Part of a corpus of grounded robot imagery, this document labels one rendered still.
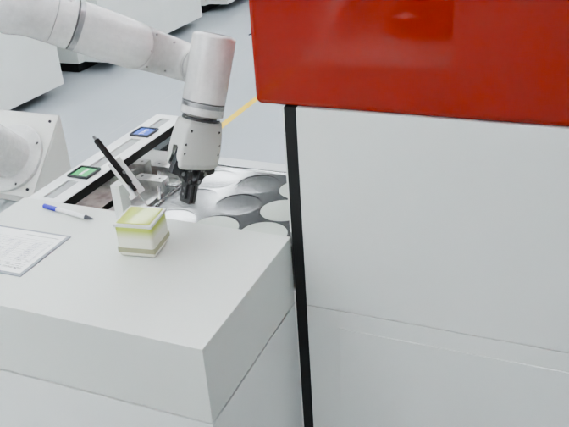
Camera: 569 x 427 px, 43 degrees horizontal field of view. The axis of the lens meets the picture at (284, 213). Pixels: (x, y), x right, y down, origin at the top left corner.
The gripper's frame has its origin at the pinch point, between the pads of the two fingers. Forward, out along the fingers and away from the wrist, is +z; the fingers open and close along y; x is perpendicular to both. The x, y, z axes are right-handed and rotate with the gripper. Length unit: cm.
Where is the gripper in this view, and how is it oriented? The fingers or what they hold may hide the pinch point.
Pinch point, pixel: (188, 192)
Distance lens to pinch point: 146.5
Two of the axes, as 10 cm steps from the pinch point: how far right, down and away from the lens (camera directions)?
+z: -1.9, 9.5, 2.4
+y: -7.1, 0.4, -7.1
